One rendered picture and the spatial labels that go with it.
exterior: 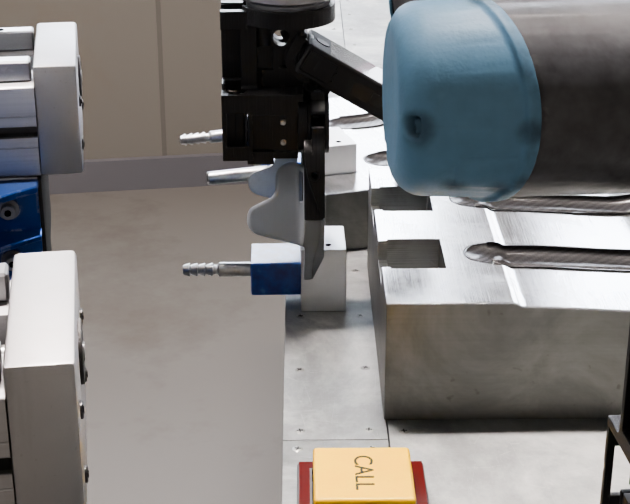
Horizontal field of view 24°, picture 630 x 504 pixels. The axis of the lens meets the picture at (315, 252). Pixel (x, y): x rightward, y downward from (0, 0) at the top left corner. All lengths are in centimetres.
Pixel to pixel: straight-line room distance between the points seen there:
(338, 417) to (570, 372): 16
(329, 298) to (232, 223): 228
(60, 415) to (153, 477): 177
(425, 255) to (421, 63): 57
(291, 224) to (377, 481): 30
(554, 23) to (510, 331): 48
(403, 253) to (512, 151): 56
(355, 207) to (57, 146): 27
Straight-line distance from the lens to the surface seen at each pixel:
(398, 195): 118
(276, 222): 112
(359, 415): 102
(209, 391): 271
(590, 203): 119
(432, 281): 101
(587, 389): 102
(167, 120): 363
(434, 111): 52
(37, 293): 76
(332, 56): 109
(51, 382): 69
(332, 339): 112
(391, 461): 90
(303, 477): 91
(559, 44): 53
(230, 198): 359
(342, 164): 130
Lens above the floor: 131
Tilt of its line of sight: 24 degrees down
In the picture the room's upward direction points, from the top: straight up
